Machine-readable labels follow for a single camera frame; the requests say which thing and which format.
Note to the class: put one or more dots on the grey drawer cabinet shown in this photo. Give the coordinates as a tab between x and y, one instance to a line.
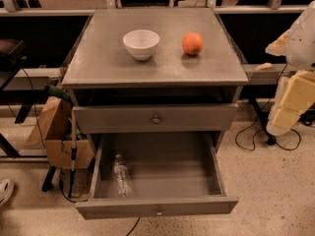
155	70

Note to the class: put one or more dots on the white ceramic bowl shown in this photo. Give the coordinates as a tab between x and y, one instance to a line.
141	43

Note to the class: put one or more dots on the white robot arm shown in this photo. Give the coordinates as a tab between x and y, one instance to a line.
297	45

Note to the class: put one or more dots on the yellow foam scrap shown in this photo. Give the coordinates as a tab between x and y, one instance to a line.
264	66

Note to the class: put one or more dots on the grey upper drawer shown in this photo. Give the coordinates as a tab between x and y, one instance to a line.
155	118

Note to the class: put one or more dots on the clear plastic water bottle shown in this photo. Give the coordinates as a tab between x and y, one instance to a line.
121	173

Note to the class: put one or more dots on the black table leg stand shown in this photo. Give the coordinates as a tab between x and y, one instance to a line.
263	120

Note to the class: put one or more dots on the cardboard box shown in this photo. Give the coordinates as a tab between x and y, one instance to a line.
53	132

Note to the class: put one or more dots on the open grey middle drawer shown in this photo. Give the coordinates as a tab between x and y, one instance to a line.
169	174

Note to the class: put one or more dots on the orange fruit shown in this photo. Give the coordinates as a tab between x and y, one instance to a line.
192	43

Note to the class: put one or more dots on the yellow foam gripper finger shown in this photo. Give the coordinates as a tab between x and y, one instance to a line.
284	118
299	94

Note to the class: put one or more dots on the white shoe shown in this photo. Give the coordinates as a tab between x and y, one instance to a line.
6	191

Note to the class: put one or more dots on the green handled grabber stick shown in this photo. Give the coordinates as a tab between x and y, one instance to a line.
61	93

